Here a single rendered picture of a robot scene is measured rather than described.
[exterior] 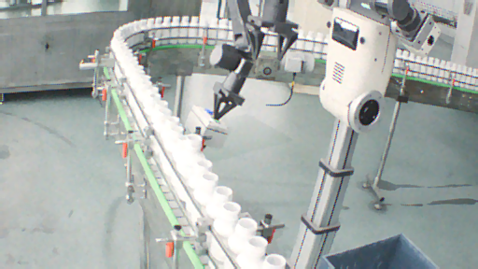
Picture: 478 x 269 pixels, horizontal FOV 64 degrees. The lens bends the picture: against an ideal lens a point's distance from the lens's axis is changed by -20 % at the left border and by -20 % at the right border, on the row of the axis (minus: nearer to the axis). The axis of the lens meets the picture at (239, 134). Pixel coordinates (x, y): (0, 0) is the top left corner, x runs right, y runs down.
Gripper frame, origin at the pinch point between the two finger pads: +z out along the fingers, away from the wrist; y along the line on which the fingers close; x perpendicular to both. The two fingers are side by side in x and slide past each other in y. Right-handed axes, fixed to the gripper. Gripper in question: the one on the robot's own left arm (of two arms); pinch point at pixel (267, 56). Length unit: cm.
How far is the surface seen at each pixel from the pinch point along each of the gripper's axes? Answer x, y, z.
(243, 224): -27.6, -14.2, 25.0
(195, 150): -1.2, -15.0, 22.7
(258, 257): -37.0, -15.1, 25.9
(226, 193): -16.4, -13.1, 25.0
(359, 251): -22, 28, 47
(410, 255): -29, 45, 48
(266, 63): 137, 76, 43
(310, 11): 337, 231, 38
